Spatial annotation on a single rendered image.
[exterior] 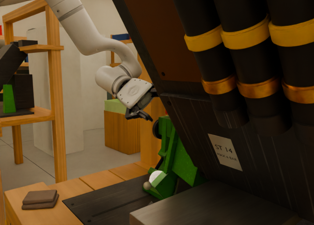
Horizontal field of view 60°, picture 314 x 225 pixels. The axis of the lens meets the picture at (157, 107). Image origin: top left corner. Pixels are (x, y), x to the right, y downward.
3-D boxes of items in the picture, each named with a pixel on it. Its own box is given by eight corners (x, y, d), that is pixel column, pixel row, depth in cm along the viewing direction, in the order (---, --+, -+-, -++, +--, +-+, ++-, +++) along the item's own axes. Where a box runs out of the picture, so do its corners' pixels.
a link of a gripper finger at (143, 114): (128, 113, 81) (141, 122, 76) (135, 105, 81) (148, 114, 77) (133, 119, 83) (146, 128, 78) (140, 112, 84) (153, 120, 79)
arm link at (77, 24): (95, -3, 93) (138, 72, 106) (54, 20, 88) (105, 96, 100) (104, -8, 85) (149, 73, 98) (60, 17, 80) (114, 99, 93)
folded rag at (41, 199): (59, 196, 94) (59, 188, 94) (53, 208, 87) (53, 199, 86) (29, 198, 93) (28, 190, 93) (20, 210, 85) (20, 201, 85)
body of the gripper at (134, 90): (109, 92, 87) (128, 105, 79) (131, 70, 89) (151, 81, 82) (121, 106, 92) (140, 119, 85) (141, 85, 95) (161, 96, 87)
